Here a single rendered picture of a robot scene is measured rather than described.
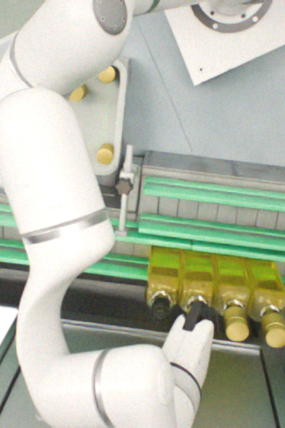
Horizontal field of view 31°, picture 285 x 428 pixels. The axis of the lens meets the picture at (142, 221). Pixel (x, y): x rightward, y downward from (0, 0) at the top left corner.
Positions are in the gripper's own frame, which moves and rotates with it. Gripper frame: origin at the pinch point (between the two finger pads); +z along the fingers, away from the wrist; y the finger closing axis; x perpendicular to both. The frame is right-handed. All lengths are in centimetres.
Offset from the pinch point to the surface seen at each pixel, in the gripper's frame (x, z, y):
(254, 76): 3, 43, 31
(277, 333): -10.8, 4.4, -0.5
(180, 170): 12.1, 27.9, 14.2
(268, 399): -11.7, 6.2, -13.9
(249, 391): -8.6, 6.8, -13.9
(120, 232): 19.1, 16.6, 4.1
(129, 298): 20.5, 30.2, -17.1
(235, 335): -5.1, 2.9, -1.9
